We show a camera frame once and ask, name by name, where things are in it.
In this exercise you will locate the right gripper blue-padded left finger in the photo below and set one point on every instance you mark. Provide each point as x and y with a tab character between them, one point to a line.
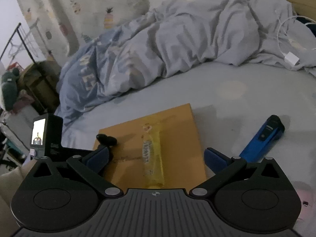
89	168

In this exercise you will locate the green white plush toy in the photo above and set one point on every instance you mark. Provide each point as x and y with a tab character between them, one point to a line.
9	89

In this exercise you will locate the blue-grey crumpled duvet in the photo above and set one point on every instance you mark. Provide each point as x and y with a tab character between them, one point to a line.
175	37

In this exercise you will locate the white charger with cable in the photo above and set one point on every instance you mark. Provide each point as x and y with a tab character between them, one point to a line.
291	59

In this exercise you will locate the black metal clothes rack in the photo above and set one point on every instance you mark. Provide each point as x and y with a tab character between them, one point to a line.
37	82

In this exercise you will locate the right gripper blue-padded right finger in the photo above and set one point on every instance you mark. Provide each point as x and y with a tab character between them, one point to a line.
225	169

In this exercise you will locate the blue printed bed sheet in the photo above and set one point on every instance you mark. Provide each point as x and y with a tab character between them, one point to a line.
229	105

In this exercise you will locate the pineapple print curtain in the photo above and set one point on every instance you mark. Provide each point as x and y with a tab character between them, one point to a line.
60	27

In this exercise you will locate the brown cardboard box lid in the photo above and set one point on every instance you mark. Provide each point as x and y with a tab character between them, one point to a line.
161	150

